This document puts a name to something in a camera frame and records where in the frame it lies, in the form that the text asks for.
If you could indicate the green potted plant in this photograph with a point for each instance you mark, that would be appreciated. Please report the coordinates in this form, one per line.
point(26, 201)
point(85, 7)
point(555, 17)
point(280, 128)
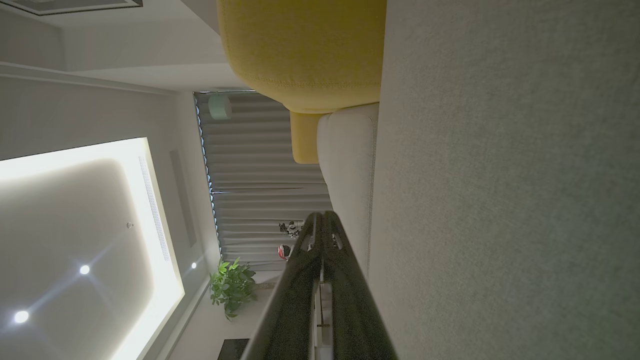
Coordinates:
point(232, 287)

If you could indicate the dark low table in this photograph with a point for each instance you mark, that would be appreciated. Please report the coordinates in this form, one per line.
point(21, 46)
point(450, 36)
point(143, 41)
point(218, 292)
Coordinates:
point(233, 350)

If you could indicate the small yellow sofa cushion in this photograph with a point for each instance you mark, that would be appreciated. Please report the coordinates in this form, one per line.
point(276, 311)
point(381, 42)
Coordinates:
point(304, 137)

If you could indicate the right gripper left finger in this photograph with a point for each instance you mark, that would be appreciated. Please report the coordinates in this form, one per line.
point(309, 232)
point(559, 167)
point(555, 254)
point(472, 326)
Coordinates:
point(295, 300)

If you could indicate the small robot figurine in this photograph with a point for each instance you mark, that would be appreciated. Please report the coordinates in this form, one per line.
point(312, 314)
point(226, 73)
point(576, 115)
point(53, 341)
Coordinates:
point(291, 229)

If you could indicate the grey pleated curtain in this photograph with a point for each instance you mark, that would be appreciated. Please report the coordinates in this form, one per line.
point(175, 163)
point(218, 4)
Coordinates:
point(250, 175)

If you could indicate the large grey sofa seat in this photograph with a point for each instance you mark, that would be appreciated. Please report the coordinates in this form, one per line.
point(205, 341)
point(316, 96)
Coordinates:
point(500, 190)

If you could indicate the red and white round toy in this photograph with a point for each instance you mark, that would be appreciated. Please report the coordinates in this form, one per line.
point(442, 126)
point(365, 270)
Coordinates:
point(283, 251)

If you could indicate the large yellow sofa back cushion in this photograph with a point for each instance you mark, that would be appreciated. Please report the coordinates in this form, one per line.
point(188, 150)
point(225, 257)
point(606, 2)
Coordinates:
point(305, 45)

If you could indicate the dark framed ceiling panel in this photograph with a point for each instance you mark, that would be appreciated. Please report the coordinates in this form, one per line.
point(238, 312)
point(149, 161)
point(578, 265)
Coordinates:
point(70, 5)

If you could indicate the long ceiling air vent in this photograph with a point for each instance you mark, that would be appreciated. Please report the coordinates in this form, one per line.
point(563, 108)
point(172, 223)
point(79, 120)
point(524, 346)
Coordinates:
point(154, 210)

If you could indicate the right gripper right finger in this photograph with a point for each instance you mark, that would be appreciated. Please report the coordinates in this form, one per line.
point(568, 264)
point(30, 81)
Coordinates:
point(350, 310)

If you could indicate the pale green round lamp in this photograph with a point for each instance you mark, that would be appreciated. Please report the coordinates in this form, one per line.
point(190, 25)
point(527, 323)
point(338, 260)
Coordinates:
point(220, 106)

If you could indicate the light grey sofa back cushion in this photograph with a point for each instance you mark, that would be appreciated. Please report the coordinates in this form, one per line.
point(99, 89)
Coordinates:
point(347, 165)

